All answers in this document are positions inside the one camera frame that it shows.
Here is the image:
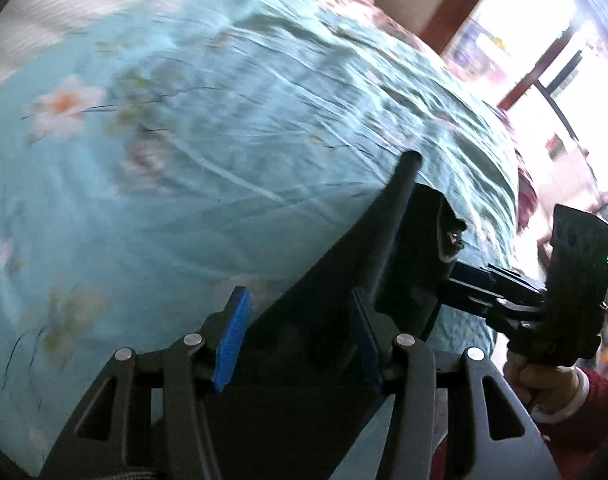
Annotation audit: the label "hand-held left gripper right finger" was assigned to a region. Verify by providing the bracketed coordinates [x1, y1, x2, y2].
[350, 289, 561, 480]

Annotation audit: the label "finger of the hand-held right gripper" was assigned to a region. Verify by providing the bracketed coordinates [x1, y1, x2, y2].
[436, 287, 544, 336]
[448, 261, 547, 297]

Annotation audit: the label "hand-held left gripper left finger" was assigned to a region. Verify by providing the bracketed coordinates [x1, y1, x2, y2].
[38, 286, 251, 480]

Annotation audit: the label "black pants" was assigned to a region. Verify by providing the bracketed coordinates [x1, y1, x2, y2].
[219, 151, 467, 480]

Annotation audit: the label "person's right hand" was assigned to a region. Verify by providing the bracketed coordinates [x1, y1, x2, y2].
[503, 349, 587, 413]

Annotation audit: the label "teal floral bed sheet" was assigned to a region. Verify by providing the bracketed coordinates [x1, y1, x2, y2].
[0, 0, 520, 477]

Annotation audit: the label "wooden framed window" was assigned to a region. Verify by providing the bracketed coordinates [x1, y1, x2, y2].
[421, 0, 608, 241]

